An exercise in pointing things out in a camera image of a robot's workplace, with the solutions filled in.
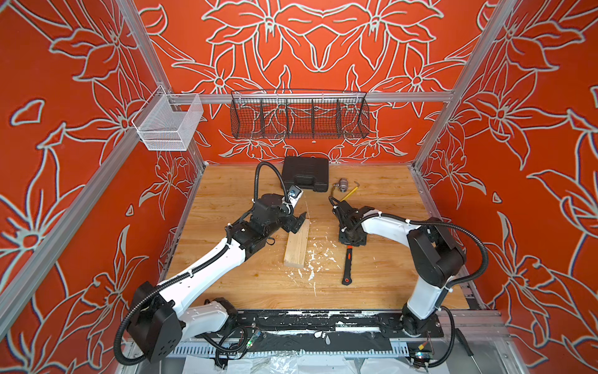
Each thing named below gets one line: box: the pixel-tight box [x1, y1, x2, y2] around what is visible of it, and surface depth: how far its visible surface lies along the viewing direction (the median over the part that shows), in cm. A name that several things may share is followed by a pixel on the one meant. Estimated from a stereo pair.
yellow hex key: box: [339, 180, 360, 203], surface depth 109 cm
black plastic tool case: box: [281, 155, 330, 193], surface depth 112 cm
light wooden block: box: [283, 218, 311, 269], surface depth 87 cm
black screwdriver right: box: [454, 328, 483, 374], surface depth 71 cm
